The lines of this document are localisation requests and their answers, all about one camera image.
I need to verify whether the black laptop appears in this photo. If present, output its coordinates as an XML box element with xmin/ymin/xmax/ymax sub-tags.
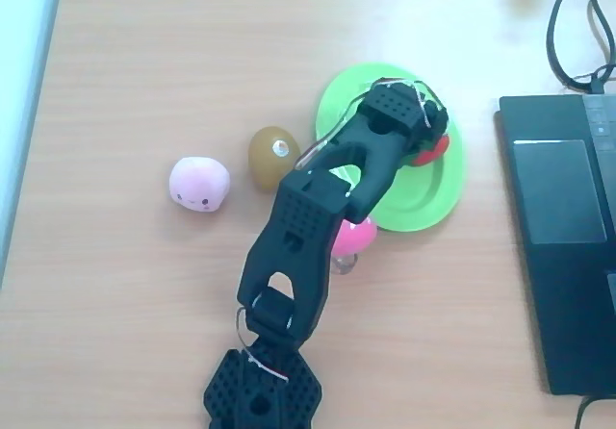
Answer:
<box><xmin>494</xmin><ymin>92</ymin><xmax>616</xmax><ymax>397</ymax></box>

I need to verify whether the pink strawberry squishy toy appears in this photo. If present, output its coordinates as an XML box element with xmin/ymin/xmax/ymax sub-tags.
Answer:
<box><xmin>331</xmin><ymin>216</ymin><xmax>379</xmax><ymax>260</ymax></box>

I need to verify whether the brown kiwi toy with sticker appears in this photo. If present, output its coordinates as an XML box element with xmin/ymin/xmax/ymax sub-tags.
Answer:
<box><xmin>247</xmin><ymin>125</ymin><xmax>302</xmax><ymax>192</ymax></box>

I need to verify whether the white red base servo cable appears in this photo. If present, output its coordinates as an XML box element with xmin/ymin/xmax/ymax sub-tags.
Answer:
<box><xmin>234</xmin><ymin>305</ymin><xmax>291</xmax><ymax>383</ymax></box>

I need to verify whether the red strawberry toy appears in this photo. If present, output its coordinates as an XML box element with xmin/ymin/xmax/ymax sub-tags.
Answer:
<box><xmin>412</xmin><ymin>133</ymin><xmax>452</xmax><ymax>168</ymax></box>

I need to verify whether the black looped cable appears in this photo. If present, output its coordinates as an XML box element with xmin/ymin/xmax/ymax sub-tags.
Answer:
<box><xmin>587</xmin><ymin>0</ymin><xmax>616</xmax><ymax>67</ymax></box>
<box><xmin>545</xmin><ymin>0</ymin><xmax>616</xmax><ymax>96</ymax></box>

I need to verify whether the clear suction cup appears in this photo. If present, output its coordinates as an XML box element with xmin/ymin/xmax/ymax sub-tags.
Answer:
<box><xmin>331</xmin><ymin>253</ymin><xmax>360</xmax><ymax>276</ymax></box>

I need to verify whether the pink plush peach toy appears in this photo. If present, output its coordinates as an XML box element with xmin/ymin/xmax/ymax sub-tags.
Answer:
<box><xmin>167</xmin><ymin>156</ymin><xmax>232</xmax><ymax>215</ymax></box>

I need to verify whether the white red wrist servo cable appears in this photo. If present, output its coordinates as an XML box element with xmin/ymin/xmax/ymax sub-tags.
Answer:
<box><xmin>294</xmin><ymin>89</ymin><xmax>372</xmax><ymax>170</ymax></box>

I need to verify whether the green plastic plate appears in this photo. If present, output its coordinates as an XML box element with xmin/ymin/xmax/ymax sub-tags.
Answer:
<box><xmin>315</xmin><ymin>62</ymin><xmax>468</xmax><ymax>234</ymax></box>

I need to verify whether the white red gripper servo cable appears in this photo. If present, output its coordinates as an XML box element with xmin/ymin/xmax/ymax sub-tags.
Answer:
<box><xmin>371</xmin><ymin>77</ymin><xmax>437</xmax><ymax>130</ymax></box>

